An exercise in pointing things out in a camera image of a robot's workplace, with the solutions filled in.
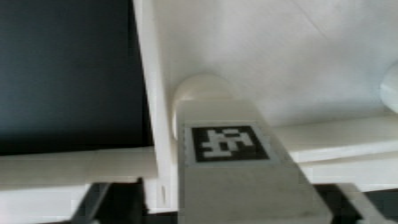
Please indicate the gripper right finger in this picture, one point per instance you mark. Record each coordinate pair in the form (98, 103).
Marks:
(350, 208)

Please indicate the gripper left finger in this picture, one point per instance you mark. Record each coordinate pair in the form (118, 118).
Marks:
(112, 204)

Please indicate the white L-shaped obstacle fence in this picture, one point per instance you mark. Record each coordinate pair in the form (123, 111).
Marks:
(45, 180)

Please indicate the white table leg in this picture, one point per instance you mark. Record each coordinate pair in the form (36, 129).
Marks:
(242, 186)

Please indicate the white square table top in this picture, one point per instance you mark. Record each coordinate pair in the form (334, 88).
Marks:
(303, 51)

